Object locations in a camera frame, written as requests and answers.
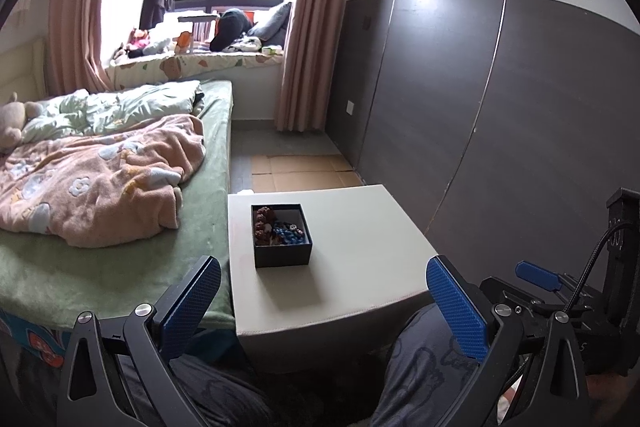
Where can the small white folding table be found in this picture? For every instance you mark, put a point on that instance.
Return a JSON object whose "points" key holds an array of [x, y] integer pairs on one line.
{"points": [[197, 18]]}

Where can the pink fleece blanket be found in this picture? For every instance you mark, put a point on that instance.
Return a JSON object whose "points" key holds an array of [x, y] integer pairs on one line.
{"points": [[100, 187]]}

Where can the light green printed quilt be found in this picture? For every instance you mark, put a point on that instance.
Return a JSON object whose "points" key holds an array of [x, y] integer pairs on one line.
{"points": [[125, 107]]}

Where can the pink plush toy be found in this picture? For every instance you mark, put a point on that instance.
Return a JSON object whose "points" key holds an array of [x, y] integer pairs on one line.
{"points": [[137, 42]]}

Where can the white low table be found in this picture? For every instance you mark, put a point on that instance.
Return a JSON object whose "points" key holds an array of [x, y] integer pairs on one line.
{"points": [[360, 247]]}

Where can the white wall socket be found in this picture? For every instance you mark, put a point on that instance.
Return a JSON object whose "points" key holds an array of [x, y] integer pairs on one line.
{"points": [[350, 107]]}

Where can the black garment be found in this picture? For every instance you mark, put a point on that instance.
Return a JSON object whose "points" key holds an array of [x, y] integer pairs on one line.
{"points": [[227, 32]]}

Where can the colourful printed cloth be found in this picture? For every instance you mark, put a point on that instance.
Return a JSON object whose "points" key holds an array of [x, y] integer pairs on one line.
{"points": [[30, 342]]}

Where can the printed window seat cushion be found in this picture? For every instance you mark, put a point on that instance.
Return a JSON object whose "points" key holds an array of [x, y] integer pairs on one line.
{"points": [[175, 67]]}

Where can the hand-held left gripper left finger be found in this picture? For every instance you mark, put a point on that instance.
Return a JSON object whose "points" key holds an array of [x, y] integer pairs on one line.
{"points": [[192, 307]]}

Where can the pink curtain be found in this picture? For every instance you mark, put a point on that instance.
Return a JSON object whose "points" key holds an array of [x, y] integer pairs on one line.
{"points": [[310, 57], [75, 7]]}

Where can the green bed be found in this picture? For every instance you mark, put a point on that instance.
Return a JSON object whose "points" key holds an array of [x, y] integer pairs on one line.
{"points": [[200, 247]]}

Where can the black jewelry box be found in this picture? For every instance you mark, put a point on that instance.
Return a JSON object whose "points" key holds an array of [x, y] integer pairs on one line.
{"points": [[282, 257]]}

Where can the flat cardboard sheet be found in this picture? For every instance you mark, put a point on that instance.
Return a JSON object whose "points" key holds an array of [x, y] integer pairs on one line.
{"points": [[300, 172]]}

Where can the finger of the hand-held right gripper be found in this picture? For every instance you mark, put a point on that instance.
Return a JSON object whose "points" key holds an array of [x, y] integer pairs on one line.
{"points": [[537, 274]]}

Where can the person's grey pants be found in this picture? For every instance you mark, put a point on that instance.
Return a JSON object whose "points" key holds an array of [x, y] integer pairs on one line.
{"points": [[425, 357]]}

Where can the grey pillow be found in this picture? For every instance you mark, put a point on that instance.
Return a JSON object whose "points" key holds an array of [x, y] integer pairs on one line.
{"points": [[272, 24]]}

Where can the beige plush toy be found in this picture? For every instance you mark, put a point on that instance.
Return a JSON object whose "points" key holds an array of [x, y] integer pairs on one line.
{"points": [[12, 127]]}

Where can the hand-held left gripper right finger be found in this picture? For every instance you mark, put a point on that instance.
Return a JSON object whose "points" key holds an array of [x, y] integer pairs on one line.
{"points": [[457, 307]]}

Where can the beige padded headboard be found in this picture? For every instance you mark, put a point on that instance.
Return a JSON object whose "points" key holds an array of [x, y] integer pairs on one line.
{"points": [[20, 72]]}

